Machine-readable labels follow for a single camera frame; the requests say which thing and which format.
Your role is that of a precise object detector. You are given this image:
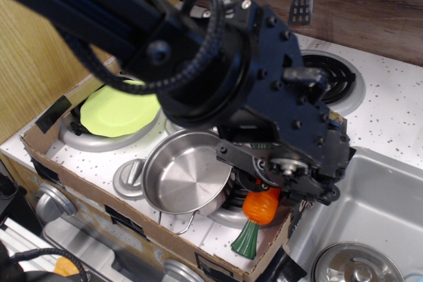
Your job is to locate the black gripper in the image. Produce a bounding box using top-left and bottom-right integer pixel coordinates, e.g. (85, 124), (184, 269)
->
(215, 141), (340, 207)

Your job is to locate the orange toy carrot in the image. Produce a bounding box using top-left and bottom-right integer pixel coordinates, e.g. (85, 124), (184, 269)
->
(231, 188), (281, 260)

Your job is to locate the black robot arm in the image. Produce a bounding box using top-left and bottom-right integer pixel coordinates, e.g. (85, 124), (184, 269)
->
(15, 0), (350, 205)

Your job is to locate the light green plate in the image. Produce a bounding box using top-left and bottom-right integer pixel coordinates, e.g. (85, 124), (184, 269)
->
(80, 86), (160, 137)

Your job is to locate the stainless steel pot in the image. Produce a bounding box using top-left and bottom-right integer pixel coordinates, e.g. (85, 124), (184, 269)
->
(140, 129), (235, 235)

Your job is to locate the steel lid in sink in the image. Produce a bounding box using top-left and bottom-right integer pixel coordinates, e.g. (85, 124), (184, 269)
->
(311, 242), (404, 281)

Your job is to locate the grey toy sink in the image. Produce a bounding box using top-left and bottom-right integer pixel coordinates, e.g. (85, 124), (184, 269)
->
(288, 147), (422, 281)

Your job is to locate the back right black burner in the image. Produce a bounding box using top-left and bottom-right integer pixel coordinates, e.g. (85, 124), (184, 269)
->
(301, 50), (365, 117)

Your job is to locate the silver bottom stove knob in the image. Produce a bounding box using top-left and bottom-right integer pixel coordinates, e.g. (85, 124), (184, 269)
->
(161, 259), (205, 282)

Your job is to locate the silver stove knob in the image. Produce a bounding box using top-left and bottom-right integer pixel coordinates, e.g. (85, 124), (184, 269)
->
(161, 259), (205, 282)
(36, 183), (77, 223)

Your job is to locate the silver knob left of pot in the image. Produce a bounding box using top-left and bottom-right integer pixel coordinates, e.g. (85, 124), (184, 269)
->
(112, 159), (145, 201)

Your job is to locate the hanging metal spatula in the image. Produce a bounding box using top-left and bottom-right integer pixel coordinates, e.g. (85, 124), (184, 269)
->
(288, 0), (313, 27)

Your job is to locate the cardboard fence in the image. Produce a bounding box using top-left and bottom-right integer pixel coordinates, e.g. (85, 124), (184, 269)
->
(22, 76), (306, 281)

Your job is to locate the front left burner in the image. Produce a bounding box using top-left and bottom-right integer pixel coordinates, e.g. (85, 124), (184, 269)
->
(59, 100), (161, 153)

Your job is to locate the silver front stove knob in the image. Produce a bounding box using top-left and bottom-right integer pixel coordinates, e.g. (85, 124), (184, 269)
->
(36, 183), (77, 223)

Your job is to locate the black cable bottom left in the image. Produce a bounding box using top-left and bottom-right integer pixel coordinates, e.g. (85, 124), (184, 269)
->
(9, 248), (89, 282)

